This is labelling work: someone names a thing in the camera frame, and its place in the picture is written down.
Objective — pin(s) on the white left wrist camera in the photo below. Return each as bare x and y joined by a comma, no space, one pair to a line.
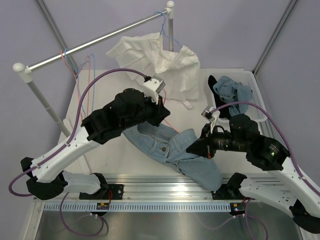
152,86

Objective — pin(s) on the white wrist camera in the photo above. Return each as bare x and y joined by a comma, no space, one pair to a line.
152,86
212,115

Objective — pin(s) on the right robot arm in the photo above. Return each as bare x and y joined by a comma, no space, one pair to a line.
300,202

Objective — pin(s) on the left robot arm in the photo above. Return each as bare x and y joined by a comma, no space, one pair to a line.
47,175

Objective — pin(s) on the black skirt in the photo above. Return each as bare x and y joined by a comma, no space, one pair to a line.
224,113

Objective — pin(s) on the blue denim jeans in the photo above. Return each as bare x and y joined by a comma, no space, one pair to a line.
167,146

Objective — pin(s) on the blue hanger with white shirt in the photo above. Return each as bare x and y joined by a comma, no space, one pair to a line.
167,32

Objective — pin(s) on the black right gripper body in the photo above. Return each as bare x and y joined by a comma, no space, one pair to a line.
222,140

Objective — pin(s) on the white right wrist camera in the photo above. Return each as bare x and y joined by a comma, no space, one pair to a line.
212,115

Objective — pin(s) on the white shirt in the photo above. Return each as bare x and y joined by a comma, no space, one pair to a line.
179,70

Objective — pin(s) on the white slotted cable duct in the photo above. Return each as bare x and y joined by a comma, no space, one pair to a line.
139,207

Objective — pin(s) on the light blue denim shirt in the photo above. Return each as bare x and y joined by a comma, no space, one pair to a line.
230,91

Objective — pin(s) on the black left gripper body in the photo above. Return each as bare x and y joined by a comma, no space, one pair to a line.
149,111

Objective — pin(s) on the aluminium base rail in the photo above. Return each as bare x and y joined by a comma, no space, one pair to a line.
175,186

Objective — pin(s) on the silver clothes rack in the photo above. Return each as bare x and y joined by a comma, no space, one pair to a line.
25,72

